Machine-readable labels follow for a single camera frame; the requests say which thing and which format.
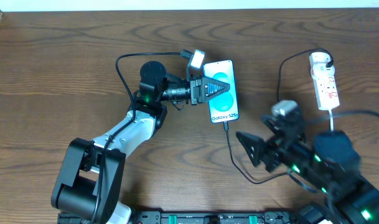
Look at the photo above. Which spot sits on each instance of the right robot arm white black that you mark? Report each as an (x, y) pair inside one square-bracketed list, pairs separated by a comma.
[(330, 165)]

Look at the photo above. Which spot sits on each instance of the white power strip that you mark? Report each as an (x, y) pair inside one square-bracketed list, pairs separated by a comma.
[(325, 87)]

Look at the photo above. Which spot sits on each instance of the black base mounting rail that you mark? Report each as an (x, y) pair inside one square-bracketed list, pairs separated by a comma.
[(155, 217)]

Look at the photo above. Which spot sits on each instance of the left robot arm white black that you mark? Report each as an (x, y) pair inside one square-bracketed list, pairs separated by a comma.
[(88, 184)]

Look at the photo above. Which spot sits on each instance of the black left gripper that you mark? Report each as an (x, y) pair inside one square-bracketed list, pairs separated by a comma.
[(195, 91)]

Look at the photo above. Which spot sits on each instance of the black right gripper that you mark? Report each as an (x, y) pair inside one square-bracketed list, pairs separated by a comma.
[(271, 152)]

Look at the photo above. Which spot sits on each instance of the white USB charger adapter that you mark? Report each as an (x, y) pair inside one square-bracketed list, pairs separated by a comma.
[(321, 62)]

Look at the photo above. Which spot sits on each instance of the blue screen Galaxy smartphone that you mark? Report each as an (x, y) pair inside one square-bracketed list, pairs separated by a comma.
[(223, 106)]

